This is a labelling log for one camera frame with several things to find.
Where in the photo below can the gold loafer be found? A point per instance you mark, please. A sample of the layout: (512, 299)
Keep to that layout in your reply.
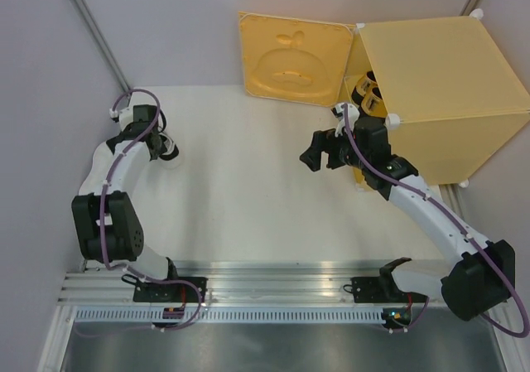
(373, 104)
(363, 85)

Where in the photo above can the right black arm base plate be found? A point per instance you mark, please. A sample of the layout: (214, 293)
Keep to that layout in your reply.
(369, 290)

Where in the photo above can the white slotted cable duct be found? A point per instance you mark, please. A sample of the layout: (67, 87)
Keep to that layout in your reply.
(282, 315)

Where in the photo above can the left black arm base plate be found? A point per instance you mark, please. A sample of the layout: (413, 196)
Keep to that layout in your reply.
(170, 293)

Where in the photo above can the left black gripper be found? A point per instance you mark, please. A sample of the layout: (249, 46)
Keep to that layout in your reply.
(156, 156)

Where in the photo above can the yellow plastic shoe cabinet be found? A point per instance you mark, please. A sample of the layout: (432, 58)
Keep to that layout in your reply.
(457, 98)

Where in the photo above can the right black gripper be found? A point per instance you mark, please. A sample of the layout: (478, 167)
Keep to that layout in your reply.
(321, 141)

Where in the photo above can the black white sneaker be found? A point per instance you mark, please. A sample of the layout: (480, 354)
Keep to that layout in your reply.
(169, 156)

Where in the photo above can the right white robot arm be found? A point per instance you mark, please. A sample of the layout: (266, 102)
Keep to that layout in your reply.
(478, 274)

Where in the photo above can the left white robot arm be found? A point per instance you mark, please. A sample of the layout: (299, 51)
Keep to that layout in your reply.
(106, 223)

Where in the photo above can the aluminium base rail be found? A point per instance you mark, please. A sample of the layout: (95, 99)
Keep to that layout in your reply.
(299, 243)

